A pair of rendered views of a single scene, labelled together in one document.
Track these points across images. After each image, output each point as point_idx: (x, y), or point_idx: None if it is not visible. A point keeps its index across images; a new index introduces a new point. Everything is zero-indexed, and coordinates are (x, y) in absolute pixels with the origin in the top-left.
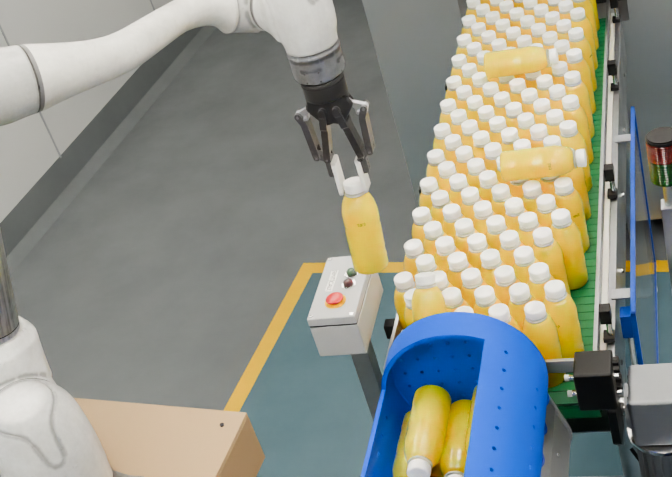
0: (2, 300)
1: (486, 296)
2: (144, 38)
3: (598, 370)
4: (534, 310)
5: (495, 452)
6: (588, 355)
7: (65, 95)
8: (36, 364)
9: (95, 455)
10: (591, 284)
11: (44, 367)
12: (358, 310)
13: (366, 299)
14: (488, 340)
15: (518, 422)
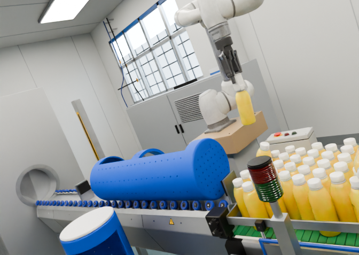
0: (221, 71)
1: None
2: (195, 12)
3: (209, 213)
4: (234, 180)
5: (148, 163)
6: (220, 210)
7: (183, 23)
8: (226, 90)
9: (207, 113)
10: (322, 238)
11: (228, 92)
12: (271, 141)
13: (284, 144)
14: (184, 151)
15: (160, 169)
